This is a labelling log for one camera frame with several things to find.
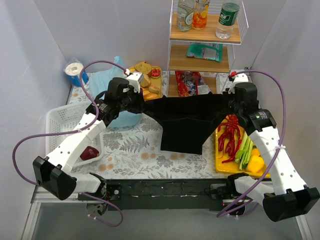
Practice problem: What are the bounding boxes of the light blue plastic bag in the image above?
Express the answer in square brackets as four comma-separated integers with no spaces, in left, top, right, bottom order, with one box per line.
[88,56,141,130]

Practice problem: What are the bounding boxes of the red snack bag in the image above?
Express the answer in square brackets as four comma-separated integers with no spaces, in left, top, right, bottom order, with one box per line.
[175,71,211,97]

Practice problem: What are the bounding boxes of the black fabric grocery bag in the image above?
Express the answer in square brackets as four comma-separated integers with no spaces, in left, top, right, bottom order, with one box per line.
[143,93,231,155]

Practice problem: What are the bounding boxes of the green label water bottle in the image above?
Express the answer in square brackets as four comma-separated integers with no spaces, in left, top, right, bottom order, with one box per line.
[215,0,241,40]

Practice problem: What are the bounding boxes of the orange juice bottle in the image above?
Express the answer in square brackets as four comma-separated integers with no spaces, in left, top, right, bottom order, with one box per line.
[192,0,210,30]

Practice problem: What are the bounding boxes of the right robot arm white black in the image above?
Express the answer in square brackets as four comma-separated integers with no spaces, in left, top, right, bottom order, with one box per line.
[228,82,320,222]

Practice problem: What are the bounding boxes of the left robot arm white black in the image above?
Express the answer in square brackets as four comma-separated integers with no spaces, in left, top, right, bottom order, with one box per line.
[32,72,144,201]

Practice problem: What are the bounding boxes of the baguette bread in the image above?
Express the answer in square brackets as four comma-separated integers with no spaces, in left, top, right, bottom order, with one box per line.
[142,89,160,101]

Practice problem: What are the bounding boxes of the oval bread loaf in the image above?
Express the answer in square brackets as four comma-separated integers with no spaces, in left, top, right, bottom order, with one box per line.
[140,73,152,88]

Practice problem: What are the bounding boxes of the red toy lobster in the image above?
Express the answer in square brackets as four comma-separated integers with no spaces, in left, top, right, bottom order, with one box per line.
[217,114,242,164]

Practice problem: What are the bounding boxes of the orange bread tray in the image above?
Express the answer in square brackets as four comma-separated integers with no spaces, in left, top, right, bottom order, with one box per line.
[129,66,162,98]

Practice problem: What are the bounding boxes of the small bread bun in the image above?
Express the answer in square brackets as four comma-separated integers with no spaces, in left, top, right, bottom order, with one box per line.
[148,85,160,94]

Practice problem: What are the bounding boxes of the round brown bread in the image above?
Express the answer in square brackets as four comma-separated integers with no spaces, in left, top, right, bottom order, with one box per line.
[134,61,152,74]

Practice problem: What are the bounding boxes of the yellow tray with vegetables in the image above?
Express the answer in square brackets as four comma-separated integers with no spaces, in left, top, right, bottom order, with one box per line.
[215,114,267,178]

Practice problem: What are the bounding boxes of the green celery sticks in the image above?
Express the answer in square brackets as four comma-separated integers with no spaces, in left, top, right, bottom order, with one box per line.
[235,132,254,170]

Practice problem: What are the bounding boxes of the green snack packet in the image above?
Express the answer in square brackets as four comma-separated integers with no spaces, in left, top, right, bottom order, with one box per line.
[185,43,223,62]

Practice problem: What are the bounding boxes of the floral table mat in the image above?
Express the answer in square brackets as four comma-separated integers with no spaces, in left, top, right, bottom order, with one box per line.
[67,69,253,180]

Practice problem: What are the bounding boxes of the toilet paper roll blue pack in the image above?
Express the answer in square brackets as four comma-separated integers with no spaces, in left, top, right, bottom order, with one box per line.
[63,57,84,87]

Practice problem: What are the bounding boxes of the white plastic basket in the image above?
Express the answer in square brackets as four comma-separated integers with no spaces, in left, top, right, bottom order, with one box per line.
[45,100,105,167]

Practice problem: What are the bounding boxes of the red meat toy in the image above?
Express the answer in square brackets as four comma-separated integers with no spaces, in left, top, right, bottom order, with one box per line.
[80,146,100,161]

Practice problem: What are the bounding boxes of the yellow bell pepper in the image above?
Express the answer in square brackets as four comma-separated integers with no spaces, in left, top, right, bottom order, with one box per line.
[246,147,265,173]

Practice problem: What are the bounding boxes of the clear glass bottle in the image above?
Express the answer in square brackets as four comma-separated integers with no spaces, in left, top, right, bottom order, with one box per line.
[176,0,195,32]

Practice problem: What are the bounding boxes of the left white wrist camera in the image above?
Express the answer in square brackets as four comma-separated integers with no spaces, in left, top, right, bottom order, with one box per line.
[126,71,144,93]

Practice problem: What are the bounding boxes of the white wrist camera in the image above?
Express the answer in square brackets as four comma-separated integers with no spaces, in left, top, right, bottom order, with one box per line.
[126,71,144,93]
[228,71,249,87]

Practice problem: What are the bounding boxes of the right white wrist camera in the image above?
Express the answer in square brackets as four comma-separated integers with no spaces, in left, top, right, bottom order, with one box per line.
[228,71,249,87]

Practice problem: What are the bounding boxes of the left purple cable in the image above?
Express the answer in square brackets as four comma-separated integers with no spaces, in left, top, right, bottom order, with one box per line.
[11,59,131,228]

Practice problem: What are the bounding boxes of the purple cable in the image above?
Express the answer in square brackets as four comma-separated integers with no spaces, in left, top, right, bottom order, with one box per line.
[216,70,287,218]
[11,59,131,228]

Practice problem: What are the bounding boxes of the wire and wood shelf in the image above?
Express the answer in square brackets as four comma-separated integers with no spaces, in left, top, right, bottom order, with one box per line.
[166,0,250,98]

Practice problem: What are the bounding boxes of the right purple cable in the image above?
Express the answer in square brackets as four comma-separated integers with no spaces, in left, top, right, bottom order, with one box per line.
[216,70,287,218]

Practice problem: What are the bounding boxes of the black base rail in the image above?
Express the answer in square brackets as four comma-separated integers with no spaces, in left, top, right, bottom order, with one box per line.
[104,178,238,211]

